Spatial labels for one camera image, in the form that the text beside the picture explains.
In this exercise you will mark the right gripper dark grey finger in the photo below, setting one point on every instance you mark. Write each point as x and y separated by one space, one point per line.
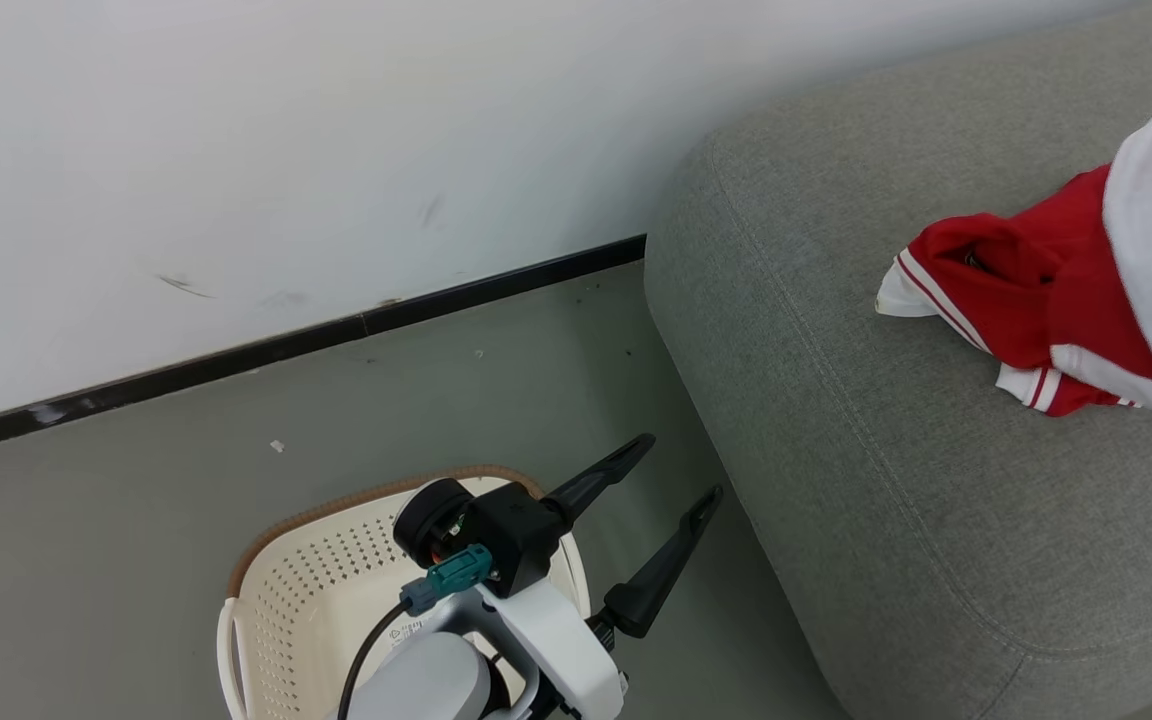
596 480
656 580

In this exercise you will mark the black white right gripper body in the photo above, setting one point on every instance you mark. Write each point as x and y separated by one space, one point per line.
526 530

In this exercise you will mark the red white sports jersey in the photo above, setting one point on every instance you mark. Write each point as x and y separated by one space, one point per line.
1016 300

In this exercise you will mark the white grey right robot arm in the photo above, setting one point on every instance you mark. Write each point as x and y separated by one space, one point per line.
426 680

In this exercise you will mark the cream perforated laundry basket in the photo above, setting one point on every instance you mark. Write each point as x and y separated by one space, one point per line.
316 600

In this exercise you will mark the grey fabric sofa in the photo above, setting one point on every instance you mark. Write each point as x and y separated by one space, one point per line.
886 500

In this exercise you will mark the black baseboard strip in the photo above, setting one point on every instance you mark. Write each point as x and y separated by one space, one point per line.
236 358

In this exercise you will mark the black round wrist camera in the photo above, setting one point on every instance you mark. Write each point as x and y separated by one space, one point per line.
426 520

